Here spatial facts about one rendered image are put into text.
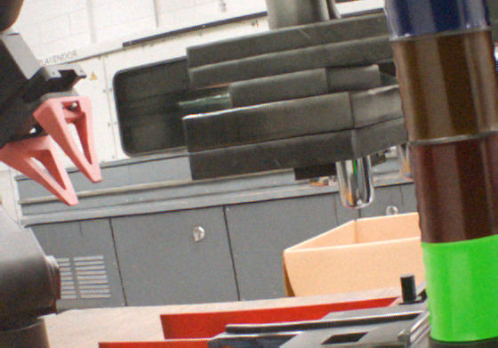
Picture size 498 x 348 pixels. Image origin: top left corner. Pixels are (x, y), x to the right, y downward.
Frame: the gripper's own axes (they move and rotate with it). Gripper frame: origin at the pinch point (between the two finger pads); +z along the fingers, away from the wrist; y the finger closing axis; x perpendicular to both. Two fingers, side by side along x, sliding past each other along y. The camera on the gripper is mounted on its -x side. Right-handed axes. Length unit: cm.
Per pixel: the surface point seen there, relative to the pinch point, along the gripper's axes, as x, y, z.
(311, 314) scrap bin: 12.3, 4.8, 19.8
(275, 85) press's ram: -18.7, 25.3, 9.0
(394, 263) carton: 204, -53, 18
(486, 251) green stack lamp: -41, 35, 23
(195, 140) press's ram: -21.1, 20.5, 8.9
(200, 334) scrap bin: 12.5, -5.9, 15.1
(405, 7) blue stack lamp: -41, 38, 15
